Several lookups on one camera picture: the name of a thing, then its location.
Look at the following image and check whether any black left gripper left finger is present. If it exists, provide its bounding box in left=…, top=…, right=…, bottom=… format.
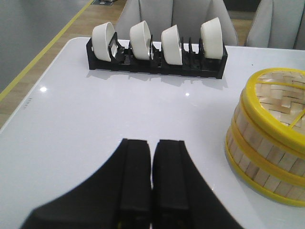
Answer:
left=22, top=139, right=151, bottom=229

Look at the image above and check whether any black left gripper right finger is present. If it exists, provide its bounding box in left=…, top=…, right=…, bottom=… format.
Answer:
left=152, top=140, right=241, bottom=229

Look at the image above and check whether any woven bamboo steamer lid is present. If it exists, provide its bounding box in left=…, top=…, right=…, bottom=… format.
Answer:
left=242, top=68, right=305, bottom=153

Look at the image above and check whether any bamboo steamer tray yellow rim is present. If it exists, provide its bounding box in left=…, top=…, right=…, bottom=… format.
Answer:
left=230, top=104, right=305, bottom=186

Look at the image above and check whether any black dish rack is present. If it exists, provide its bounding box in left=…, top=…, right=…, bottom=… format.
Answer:
left=86, top=33, right=228, bottom=79

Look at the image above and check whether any white bowl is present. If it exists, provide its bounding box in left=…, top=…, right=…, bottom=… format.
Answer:
left=161, top=25, right=183, bottom=65
left=91, top=22, right=115, bottom=62
left=130, top=21, right=151, bottom=60
left=200, top=17, right=223, bottom=60

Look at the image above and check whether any white bowl far left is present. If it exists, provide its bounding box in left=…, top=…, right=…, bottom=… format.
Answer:
left=91, top=22, right=115, bottom=62

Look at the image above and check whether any white bowl far right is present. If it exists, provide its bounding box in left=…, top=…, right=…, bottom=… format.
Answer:
left=200, top=17, right=223, bottom=60

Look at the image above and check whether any grey armchair right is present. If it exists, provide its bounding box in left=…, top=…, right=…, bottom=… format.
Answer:
left=245, top=0, right=305, bottom=50

